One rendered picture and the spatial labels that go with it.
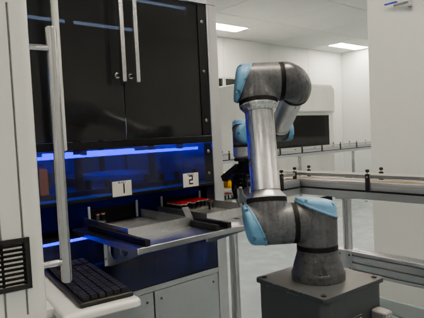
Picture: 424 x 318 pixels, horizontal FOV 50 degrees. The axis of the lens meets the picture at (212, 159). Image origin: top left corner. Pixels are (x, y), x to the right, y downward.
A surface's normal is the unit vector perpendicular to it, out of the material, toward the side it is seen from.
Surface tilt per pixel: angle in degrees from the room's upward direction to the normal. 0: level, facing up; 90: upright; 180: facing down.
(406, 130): 90
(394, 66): 90
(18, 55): 90
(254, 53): 90
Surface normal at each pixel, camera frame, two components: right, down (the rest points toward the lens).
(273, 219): 0.05, -0.20
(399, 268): -0.77, 0.07
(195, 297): 0.65, 0.01
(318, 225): 0.06, 0.05
